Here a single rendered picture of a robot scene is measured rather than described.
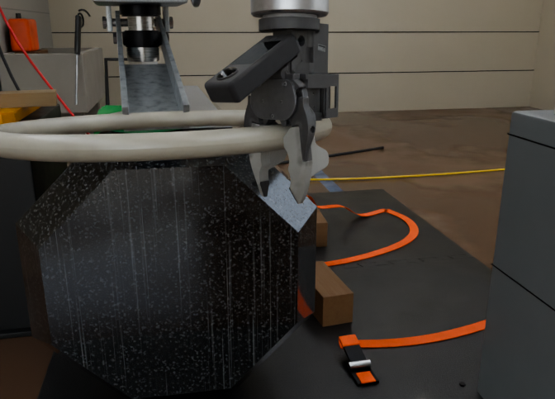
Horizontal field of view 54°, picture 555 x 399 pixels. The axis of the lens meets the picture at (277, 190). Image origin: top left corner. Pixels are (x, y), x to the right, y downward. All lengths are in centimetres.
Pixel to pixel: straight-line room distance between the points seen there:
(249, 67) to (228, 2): 621
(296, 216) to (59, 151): 93
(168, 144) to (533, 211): 105
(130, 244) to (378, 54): 608
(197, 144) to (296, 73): 14
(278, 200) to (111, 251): 44
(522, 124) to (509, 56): 663
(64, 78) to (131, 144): 403
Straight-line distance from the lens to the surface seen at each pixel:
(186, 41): 675
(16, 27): 499
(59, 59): 460
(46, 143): 63
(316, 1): 63
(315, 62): 67
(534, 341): 152
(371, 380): 176
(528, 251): 148
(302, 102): 61
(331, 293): 199
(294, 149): 62
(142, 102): 116
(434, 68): 756
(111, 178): 136
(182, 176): 135
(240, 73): 58
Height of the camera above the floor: 105
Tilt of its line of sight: 17 degrees down
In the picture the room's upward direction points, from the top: straight up
